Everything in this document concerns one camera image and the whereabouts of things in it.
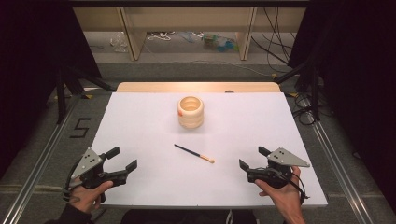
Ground white rope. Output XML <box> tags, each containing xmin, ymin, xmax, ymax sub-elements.
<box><xmin>147</xmin><ymin>31</ymin><xmax>176</xmax><ymax>42</ymax></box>

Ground ribbed wooden pen holder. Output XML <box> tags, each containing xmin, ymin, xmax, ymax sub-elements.
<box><xmin>176</xmin><ymin>95</ymin><xmax>205</xmax><ymax>130</ymax></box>

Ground person's left hand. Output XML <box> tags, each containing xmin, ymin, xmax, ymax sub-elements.
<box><xmin>68</xmin><ymin>180</ymin><xmax>115</xmax><ymax>215</ymax></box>

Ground aluminium floor rail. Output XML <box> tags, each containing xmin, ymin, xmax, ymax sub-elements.
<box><xmin>306</xmin><ymin>99</ymin><xmax>376</xmax><ymax>224</ymax></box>
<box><xmin>0</xmin><ymin>92</ymin><xmax>82</xmax><ymax>224</ymax></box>

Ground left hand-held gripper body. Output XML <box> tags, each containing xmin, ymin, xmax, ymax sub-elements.
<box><xmin>70</xmin><ymin>147</ymin><xmax>129</xmax><ymax>190</ymax></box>

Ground black brush with wooden handle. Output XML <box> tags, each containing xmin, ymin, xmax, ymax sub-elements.
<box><xmin>174</xmin><ymin>143</ymin><xmax>216</xmax><ymax>164</ymax></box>

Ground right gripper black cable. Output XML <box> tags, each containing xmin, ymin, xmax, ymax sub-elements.
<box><xmin>270</xmin><ymin>167</ymin><xmax>310</xmax><ymax>205</ymax></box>

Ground beige wooden shelf unit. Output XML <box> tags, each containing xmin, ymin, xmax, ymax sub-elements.
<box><xmin>72</xmin><ymin>6</ymin><xmax>307</xmax><ymax>62</ymax></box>

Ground black metal stand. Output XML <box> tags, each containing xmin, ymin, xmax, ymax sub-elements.
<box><xmin>274</xmin><ymin>60</ymin><xmax>322</xmax><ymax>122</ymax></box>
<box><xmin>55</xmin><ymin>65</ymin><xmax>114</xmax><ymax>125</ymax></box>

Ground hanging black cables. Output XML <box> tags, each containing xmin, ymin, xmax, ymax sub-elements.
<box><xmin>250</xmin><ymin>7</ymin><xmax>297</xmax><ymax>67</ymax></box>

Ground clear plastic bag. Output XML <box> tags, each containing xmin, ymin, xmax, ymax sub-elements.
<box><xmin>109</xmin><ymin>31</ymin><xmax>129</xmax><ymax>53</ymax></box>

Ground light wooden table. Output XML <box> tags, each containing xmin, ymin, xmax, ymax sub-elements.
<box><xmin>116</xmin><ymin>81</ymin><xmax>282</xmax><ymax>93</ymax></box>

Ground green and blue plastic items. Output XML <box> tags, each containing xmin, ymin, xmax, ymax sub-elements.
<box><xmin>201</xmin><ymin>33</ymin><xmax>240</xmax><ymax>53</ymax></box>

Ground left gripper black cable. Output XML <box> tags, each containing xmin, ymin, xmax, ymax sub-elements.
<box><xmin>61</xmin><ymin>161</ymin><xmax>82</xmax><ymax>203</ymax></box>

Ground person's right hand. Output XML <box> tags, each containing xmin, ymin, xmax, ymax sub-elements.
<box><xmin>254</xmin><ymin>166</ymin><xmax>305</xmax><ymax>218</ymax></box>

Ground black curtain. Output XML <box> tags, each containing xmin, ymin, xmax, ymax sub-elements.
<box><xmin>288</xmin><ymin>0</ymin><xmax>396</xmax><ymax>216</ymax></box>
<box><xmin>0</xmin><ymin>0</ymin><xmax>103</xmax><ymax>180</ymax></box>

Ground coiled black floor cable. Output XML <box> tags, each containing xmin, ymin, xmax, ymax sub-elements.
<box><xmin>291</xmin><ymin>92</ymin><xmax>317</xmax><ymax>126</ymax></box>

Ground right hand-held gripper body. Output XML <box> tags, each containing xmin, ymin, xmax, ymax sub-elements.
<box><xmin>247</xmin><ymin>147</ymin><xmax>311</xmax><ymax>189</ymax></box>

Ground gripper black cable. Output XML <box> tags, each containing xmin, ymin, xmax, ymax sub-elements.
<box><xmin>61</xmin><ymin>161</ymin><xmax>82</xmax><ymax>203</ymax></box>
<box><xmin>270</xmin><ymin>167</ymin><xmax>310</xmax><ymax>205</ymax></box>

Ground white table board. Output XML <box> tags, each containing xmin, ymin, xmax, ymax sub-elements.
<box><xmin>88</xmin><ymin>91</ymin><xmax>329</xmax><ymax>209</ymax></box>

